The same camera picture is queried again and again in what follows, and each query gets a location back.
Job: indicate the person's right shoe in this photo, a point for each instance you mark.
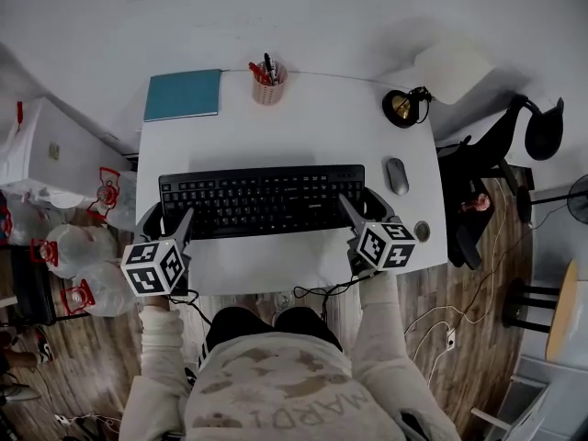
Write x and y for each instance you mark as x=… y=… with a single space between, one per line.
x=285 y=302

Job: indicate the teal notebook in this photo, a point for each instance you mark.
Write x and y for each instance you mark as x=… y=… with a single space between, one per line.
x=183 y=94

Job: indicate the black folding chair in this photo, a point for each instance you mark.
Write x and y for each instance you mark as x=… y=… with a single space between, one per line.
x=32 y=287

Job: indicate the person's leg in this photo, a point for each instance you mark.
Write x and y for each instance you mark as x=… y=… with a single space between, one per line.
x=308 y=324
x=239 y=326

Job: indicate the grey computer mouse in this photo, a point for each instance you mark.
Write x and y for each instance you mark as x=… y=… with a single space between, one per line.
x=397 y=176

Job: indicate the white power strip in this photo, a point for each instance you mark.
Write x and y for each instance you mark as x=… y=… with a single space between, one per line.
x=451 y=338

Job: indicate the black floor fan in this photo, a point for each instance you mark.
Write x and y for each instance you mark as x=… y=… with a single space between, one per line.
x=581 y=198

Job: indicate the cluster of clear water jugs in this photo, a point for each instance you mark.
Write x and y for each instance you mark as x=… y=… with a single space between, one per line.
x=78 y=251

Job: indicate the black pen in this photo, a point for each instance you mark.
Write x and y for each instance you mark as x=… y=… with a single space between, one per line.
x=270 y=67

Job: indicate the red white black sneaker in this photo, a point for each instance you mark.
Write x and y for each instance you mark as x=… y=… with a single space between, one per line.
x=44 y=345

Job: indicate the black office chair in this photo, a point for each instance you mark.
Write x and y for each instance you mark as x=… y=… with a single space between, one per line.
x=464 y=186

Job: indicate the person's left forearm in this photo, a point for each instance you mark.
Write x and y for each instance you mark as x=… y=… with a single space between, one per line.
x=158 y=338

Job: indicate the red pen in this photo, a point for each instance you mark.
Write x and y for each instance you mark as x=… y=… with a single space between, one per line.
x=258 y=72

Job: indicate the person's left leg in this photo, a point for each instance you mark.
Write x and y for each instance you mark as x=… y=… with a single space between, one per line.
x=239 y=326

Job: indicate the person's beige sweatshirt torso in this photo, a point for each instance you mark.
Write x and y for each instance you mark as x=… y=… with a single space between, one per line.
x=285 y=384

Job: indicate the black keyboard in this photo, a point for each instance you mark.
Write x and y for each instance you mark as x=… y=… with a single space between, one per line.
x=262 y=200

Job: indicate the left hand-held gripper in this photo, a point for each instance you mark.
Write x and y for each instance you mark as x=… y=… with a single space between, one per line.
x=147 y=278

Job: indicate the pink perforated pen cup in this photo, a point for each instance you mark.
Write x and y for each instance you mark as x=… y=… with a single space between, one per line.
x=268 y=93

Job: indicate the white grey furniture frame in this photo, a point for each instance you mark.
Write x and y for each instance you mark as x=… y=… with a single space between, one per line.
x=537 y=407

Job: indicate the white cardboard box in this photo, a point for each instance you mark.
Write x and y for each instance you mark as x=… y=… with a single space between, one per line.
x=69 y=150

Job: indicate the black gold white-shade desk lamp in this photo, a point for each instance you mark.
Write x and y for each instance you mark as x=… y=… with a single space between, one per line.
x=402 y=108

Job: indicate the person's right leg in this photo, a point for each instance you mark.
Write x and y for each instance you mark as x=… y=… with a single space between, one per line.
x=308 y=324

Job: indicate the round wooden table black base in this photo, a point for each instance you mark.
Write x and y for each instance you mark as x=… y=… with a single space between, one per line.
x=562 y=310

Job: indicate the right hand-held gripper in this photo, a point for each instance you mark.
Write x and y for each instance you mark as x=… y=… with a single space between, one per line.
x=386 y=246

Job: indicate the person's right forearm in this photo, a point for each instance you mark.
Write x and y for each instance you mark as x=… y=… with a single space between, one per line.
x=381 y=320

